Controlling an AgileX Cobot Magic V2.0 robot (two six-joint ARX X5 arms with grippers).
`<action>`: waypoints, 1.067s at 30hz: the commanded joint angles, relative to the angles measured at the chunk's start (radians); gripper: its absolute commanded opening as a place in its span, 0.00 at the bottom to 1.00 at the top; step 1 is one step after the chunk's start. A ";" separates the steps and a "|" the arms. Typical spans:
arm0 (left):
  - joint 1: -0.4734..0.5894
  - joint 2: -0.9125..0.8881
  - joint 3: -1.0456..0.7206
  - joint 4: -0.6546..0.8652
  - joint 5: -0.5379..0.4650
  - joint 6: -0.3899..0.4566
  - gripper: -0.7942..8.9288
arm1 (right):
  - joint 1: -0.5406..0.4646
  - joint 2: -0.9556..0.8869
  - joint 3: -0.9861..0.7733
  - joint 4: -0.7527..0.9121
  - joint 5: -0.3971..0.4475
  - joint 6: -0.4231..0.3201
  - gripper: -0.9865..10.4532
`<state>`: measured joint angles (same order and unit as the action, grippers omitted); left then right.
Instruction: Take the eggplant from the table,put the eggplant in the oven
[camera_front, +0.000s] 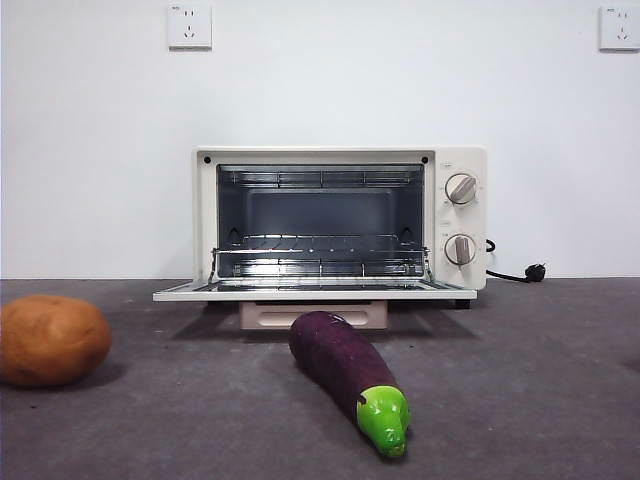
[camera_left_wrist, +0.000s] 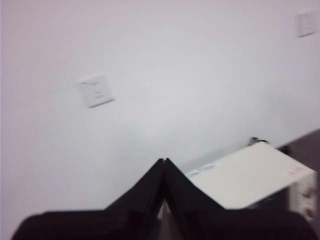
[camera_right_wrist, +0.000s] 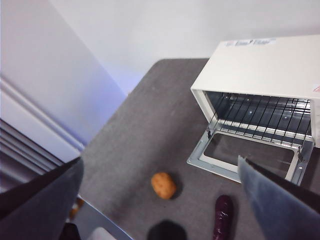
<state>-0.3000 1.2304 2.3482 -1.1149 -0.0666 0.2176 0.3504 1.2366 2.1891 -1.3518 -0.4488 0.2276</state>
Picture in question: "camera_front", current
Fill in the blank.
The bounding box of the oven door with beige handle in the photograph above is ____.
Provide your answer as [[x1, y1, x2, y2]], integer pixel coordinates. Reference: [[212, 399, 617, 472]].
[[152, 277, 476, 331]]

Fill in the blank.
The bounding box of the purple eggplant with green stem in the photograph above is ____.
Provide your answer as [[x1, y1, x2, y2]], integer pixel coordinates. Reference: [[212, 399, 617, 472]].
[[288, 310, 411, 457]]

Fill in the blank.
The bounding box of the white Toshiba toaster oven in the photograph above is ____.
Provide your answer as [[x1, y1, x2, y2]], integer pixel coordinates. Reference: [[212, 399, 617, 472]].
[[194, 144, 487, 311]]

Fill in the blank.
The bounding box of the beige oven knob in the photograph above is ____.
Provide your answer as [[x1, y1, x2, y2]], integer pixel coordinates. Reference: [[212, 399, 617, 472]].
[[444, 232, 477, 266], [444, 172, 478, 205]]

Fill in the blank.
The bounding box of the brown potato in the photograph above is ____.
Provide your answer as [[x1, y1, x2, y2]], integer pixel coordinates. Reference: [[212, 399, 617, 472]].
[[0, 294, 113, 387]]

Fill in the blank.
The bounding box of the metal wire oven rack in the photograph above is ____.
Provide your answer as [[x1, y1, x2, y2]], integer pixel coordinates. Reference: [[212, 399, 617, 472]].
[[212, 232, 432, 258]]

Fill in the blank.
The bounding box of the black power cord with plug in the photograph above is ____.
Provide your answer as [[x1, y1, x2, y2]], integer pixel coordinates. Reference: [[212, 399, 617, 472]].
[[484, 237, 548, 285]]

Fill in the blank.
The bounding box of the white wall socket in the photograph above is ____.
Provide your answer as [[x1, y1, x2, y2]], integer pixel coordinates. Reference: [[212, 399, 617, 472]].
[[599, 5, 640, 51], [167, 3, 213, 50]]

